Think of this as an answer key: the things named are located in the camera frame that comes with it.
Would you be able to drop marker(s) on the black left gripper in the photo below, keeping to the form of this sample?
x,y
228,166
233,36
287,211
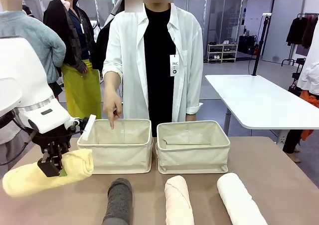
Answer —
x,y
56,137

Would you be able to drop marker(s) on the yellow towel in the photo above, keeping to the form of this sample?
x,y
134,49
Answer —
x,y
77,165

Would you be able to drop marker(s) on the pink towel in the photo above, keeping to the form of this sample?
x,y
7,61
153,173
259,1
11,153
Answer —
x,y
178,200

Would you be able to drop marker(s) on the white towel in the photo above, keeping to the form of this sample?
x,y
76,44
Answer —
x,y
236,197

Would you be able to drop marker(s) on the person's right forearm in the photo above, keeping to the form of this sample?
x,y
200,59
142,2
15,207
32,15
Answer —
x,y
112,79

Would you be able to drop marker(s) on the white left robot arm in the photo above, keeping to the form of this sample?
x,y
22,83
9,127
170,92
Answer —
x,y
15,65

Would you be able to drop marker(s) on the person's right hand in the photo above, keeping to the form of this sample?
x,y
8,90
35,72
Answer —
x,y
112,102

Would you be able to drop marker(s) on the person's left hand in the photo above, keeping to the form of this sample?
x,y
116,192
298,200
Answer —
x,y
191,117

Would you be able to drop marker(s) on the beige fabric basket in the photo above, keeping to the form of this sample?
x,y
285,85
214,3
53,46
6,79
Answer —
x,y
117,157
194,157

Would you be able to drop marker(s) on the gray rolled towel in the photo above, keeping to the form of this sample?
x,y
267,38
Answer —
x,y
119,200

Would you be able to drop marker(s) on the person in black coat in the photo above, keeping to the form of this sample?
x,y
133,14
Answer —
x,y
102,43

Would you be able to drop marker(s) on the mannequin in gray fleece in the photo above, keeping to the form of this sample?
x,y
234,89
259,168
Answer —
x,y
37,35

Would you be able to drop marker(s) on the person in white shirt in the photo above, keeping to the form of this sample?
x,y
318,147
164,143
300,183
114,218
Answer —
x,y
129,48

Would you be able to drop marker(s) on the white name tag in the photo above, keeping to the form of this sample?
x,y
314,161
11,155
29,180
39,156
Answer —
x,y
175,65

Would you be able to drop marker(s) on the wooden shoe rack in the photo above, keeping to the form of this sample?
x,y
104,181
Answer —
x,y
221,53

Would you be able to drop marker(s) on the white table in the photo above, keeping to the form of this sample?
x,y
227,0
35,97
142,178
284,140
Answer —
x,y
259,100

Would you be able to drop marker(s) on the black suitcase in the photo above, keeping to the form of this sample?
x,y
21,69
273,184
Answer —
x,y
246,44

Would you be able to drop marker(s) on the black tripod pole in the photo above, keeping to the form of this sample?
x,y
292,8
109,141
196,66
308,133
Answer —
x,y
259,48

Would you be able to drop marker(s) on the black cart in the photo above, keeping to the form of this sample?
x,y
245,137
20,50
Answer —
x,y
299,69

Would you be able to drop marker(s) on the rack with dark clothes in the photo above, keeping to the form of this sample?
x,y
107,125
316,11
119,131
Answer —
x,y
296,33

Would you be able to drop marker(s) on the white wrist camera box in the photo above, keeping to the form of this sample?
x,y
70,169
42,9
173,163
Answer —
x,y
88,130

